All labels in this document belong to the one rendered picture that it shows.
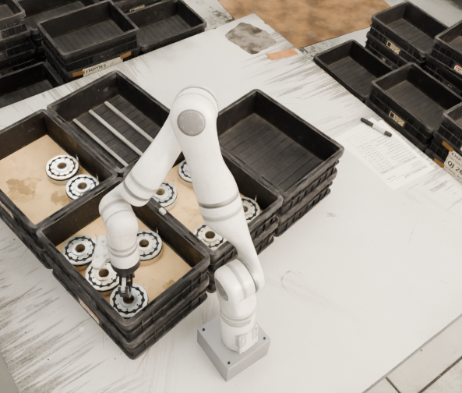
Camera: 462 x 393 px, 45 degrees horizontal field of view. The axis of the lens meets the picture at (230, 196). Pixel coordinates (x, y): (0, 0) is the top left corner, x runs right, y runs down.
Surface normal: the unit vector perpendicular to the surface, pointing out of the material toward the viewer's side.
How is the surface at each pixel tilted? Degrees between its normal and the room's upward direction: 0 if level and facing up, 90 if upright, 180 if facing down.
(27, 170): 0
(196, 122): 69
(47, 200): 0
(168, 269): 0
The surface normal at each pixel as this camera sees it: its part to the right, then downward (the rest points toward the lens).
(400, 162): 0.06, -0.62
